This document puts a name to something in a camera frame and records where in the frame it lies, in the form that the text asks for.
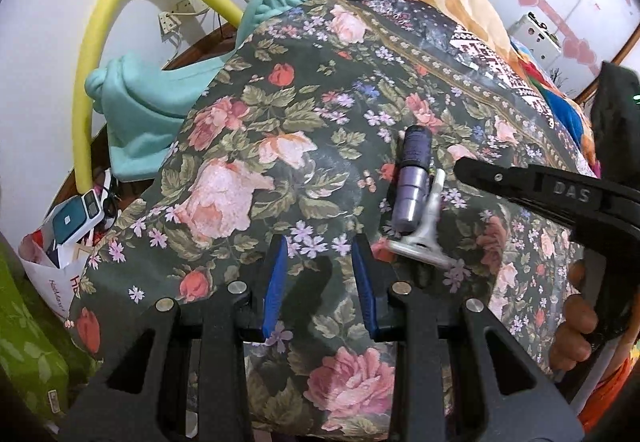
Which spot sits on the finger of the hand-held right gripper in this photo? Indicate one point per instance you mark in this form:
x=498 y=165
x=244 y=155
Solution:
x=505 y=179

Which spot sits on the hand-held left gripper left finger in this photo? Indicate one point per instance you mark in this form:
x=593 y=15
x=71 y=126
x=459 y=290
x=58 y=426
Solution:
x=276 y=287

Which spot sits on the teal blanket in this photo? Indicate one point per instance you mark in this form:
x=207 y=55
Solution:
x=140 y=112

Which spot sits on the yellow foam tube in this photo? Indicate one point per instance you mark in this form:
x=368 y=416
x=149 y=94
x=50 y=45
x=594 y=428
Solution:
x=82 y=122

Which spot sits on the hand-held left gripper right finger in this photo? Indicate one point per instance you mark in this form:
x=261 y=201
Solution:
x=364 y=292

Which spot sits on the white wall socket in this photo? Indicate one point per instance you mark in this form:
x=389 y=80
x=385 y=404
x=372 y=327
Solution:
x=175 y=19

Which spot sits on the white plastic bag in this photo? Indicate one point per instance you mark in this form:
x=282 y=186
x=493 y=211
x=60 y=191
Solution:
x=45 y=267

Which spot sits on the dark floral cloth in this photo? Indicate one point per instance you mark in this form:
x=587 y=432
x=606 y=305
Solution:
x=300 y=122

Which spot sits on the wooden headboard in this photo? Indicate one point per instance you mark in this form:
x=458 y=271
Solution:
x=200 y=49

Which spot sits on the green floral fabric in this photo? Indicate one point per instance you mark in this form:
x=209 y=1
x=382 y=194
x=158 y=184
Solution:
x=27 y=347

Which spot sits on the person's right hand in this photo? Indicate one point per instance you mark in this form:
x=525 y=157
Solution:
x=575 y=337

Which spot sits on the silver razor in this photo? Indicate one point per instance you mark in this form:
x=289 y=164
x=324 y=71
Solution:
x=422 y=246

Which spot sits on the orange cloth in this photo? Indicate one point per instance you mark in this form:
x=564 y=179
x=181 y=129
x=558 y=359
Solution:
x=620 y=387

